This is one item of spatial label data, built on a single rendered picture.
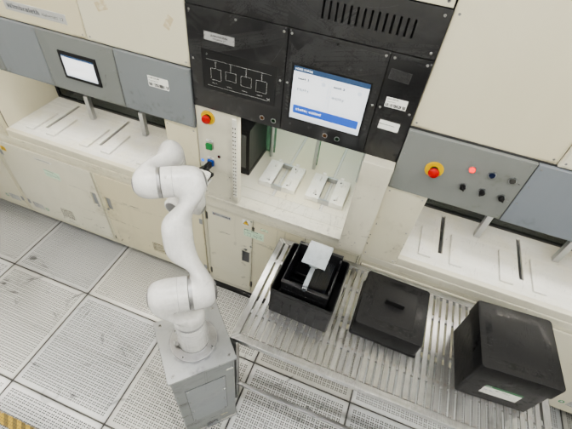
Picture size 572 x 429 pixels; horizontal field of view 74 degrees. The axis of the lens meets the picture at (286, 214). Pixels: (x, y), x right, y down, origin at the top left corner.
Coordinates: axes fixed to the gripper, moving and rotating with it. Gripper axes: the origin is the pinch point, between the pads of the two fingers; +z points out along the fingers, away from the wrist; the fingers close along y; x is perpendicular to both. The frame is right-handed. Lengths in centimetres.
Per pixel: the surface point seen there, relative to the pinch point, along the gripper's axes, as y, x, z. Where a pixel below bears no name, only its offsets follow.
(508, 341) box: 142, -9, -32
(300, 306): 64, -21, -42
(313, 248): 62, -2, -25
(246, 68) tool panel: 18, 52, 2
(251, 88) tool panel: 20.6, 44.5, 2.5
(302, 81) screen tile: 41, 53, 2
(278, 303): 54, -26, -41
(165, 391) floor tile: 4, -110, -71
